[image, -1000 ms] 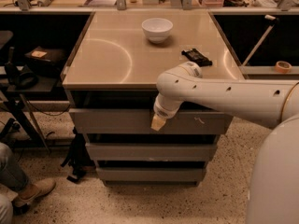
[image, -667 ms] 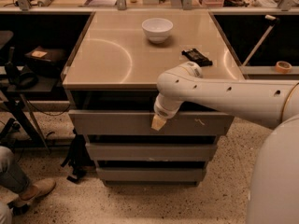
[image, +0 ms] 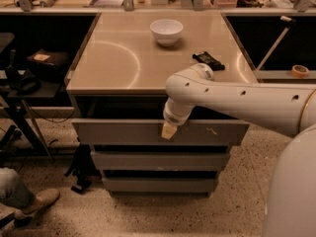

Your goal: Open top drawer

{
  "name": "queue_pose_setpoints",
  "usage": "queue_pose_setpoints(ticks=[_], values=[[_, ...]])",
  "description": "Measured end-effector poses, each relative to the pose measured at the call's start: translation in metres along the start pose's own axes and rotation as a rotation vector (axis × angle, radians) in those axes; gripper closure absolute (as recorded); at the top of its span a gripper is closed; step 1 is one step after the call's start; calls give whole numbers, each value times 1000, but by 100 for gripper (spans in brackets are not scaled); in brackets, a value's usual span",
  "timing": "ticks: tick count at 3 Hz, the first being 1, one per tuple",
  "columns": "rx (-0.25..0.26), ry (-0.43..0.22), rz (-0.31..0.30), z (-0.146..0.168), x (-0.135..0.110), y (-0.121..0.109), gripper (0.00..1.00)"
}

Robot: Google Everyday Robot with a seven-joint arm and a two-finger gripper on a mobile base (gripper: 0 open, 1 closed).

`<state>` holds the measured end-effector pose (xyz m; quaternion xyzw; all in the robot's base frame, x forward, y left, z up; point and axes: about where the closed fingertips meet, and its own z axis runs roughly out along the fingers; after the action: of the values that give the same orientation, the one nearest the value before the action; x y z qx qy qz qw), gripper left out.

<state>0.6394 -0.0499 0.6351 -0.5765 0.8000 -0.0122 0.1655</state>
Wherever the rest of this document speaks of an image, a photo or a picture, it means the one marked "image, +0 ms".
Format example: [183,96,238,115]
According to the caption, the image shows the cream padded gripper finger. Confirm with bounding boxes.
[161,121,178,139]

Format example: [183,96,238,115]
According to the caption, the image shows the grey top drawer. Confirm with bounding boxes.
[72,118,249,146]

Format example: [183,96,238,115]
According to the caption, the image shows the grey drawer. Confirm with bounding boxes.
[72,118,249,146]
[92,152,229,171]
[102,178,218,193]

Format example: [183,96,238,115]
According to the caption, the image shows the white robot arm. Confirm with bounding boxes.
[162,63,316,237]

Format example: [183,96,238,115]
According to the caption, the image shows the grey drawer cabinet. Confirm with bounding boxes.
[67,10,256,196]

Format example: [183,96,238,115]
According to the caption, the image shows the grey middle drawer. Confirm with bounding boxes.
[92,152,229,171]

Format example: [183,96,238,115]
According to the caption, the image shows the grey bottom drawer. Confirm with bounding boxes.
[102,178,218,193]

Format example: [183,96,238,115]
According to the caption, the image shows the black snack bar packet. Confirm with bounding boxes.
[193,51,225,71]

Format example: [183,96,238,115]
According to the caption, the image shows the white ceramic bowl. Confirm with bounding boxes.
[150,19,184,46]

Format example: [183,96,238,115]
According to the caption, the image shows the black box with label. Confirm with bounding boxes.
[27,49,71,82]

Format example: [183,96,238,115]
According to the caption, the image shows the masking tape roll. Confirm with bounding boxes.
[291,65,309,78]

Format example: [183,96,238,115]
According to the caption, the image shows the black headset on stand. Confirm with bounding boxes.
[5,49,40,95]

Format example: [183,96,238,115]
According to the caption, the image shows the blue jeans leg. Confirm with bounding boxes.
[0,168,35,209]

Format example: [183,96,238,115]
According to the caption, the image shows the black strap bag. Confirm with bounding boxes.
[64,144,101,194]

